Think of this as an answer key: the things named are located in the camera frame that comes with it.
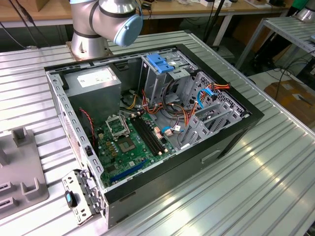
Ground grey power supply unit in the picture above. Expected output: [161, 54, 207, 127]
[63, 65, 123, 128]

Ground grey metal slot bracket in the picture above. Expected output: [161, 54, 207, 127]
[61, 169, 105, 226]

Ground metal socket cover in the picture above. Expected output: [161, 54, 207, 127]
[105, 114, 130, 138]

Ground wooden desk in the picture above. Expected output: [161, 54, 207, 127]
[0, 0, 287, 29]

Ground CPU socket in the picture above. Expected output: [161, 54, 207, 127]
[117, 136, 137, 154]

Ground slatted metal side table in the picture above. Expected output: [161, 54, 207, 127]
[235, 16, 315, 72]

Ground orange red power wire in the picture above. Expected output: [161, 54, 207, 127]
[183, 82, 231, 128]

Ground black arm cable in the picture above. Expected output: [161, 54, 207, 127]
[0, 0, 41, 50]

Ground blue expansion slot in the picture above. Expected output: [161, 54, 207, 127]
[109, 159, 149, 184]

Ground red black twisted wire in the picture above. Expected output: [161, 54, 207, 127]
[79, 107, 96, 148]

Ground grey parts rack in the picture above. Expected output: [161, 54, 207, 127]
[0, 126, 50, 219]

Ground black PC case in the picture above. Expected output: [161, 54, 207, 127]
[43, 43, 265, 230]

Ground grey optical drive cage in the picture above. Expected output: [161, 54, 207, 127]
[137, 50, 197, 106]

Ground blue drive bay latch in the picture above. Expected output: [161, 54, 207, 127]
[146, 53, 174, 74]

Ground blue data wire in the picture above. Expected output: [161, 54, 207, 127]
[161, 88, 217, 135]

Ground small brown cardboard box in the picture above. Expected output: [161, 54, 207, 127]
[35, 0, 54, 12]

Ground black latch with blue insert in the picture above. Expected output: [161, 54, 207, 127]
[63, 190, 78, 209]

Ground orange yellow wire bundle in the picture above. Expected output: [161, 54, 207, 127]
[120, 88, 197, 131]

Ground flat brown cardboard box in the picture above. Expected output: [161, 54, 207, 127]
[264, 80, 315, 118]

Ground grey metal disk bay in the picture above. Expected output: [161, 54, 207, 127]
[178, 71, 249, 150]

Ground black RAM slot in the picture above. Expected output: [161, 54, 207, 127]
[129, 116, 162, 156]
[136, 113, 168, 153]

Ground green motherboard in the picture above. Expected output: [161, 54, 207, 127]
[94, 110, 178, 189]

